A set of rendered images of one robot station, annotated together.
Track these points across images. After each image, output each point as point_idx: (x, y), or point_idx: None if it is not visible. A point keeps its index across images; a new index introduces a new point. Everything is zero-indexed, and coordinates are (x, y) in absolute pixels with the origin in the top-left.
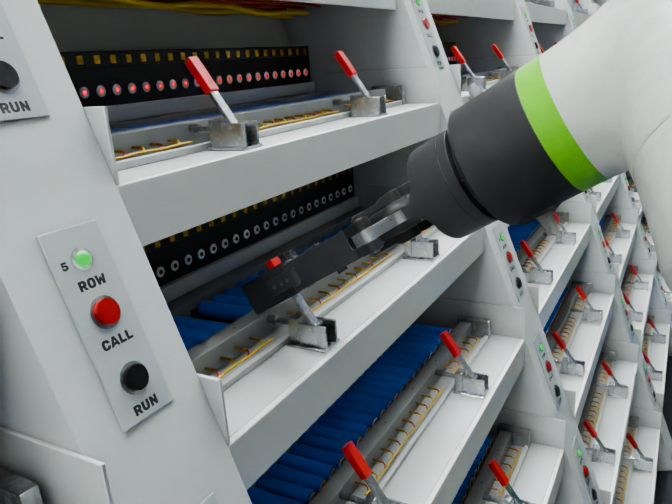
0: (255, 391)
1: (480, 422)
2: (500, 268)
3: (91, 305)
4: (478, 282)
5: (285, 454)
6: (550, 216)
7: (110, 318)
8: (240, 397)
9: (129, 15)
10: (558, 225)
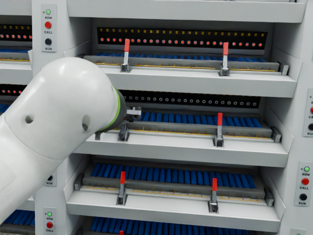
0: (92, 135)
1: (194, 216)
2: (287, 181)
3: None
4: (279, 180)
5: (139, 167)
6: (95, 134)
7: None
8: None
9: None
10: (96, 139)
